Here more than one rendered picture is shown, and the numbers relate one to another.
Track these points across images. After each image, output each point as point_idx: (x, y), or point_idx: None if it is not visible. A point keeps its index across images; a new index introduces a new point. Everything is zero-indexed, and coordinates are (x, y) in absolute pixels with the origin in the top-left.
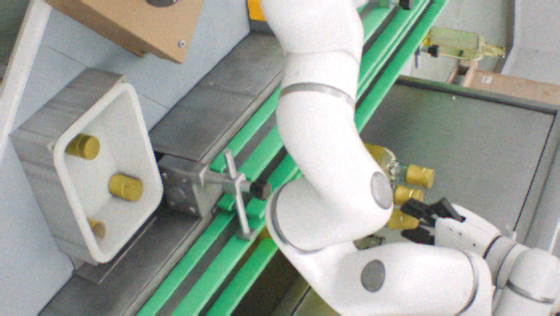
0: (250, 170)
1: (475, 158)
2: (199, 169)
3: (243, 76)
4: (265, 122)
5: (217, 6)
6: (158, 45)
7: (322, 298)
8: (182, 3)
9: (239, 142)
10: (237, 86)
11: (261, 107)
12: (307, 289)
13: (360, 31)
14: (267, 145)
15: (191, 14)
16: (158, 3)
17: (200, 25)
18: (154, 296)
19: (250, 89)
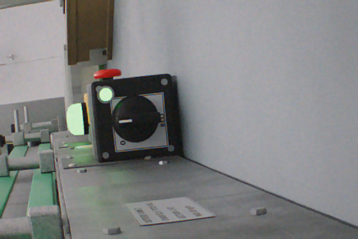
0: (19, 146)
1: None
2: (43, 130)
3: (83, 136)
4: (37, 150)
5: (126, 69)
6: (65, 37)
7: None
8: (65, 18)
9: (42, 146)
10: (78, 135)
11: (49, 148)
12: None
13: None
14: (20, 148)
15: (66, 31)
16: (62, 7)
17: (122, 75)
18: (53, 179)
19: (64, 137)
